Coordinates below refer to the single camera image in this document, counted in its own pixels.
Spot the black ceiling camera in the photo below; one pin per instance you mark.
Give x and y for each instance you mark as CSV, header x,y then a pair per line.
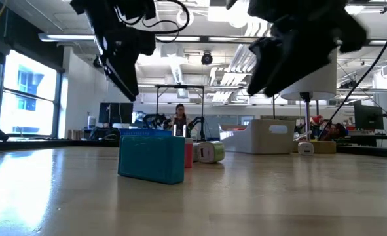
x,y
206,58

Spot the brown cardboard boxes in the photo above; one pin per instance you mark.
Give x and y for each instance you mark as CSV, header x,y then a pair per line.
x,y
75,134

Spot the large window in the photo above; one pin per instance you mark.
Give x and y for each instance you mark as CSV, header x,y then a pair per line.
x,y
26,111

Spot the black computer monitor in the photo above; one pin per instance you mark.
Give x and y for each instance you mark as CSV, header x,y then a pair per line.
x,y
368,116
116,113

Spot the teal rectangular case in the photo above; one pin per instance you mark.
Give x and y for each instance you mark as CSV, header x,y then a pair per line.
x,y
150,159

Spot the red white-faced wall charger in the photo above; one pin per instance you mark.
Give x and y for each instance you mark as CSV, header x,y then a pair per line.
x,y
189,154

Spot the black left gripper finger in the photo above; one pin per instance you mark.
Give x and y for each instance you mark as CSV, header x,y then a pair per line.
x,y
124,69
118,82

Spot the black metal frame stand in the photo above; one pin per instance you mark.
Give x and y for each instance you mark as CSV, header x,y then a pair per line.
x,y
180,86

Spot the ceiling light strip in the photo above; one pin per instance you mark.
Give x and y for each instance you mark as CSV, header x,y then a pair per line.
x,y
68,37
180,38

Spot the white jug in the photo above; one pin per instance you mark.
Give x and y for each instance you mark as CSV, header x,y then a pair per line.
x,y
91,122

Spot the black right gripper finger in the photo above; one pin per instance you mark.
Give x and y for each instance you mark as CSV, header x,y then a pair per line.
x,y
263,64
301,59

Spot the white shade table lamp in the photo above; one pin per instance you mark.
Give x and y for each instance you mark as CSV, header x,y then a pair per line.
x,y
314,88

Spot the black aluminium table frame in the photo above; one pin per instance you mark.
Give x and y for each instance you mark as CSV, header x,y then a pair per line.
x,y
82,143

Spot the small white charger cube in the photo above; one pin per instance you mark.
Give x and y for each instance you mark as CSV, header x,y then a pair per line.
x,y
305,148

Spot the person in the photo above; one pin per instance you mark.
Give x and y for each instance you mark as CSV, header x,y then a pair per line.
x,y
335,131
180,119

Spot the black background robot arm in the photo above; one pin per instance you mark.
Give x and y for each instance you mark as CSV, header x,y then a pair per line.
x,y
155,119
196,119

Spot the green white USB charger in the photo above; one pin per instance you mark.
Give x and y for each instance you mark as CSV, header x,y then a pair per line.
x,y
213,152

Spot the white plastic basket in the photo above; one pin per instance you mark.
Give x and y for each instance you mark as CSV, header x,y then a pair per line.
x,y
255,141

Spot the blue plastic bin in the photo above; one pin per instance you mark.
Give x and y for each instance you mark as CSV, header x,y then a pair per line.
x,y
147,132

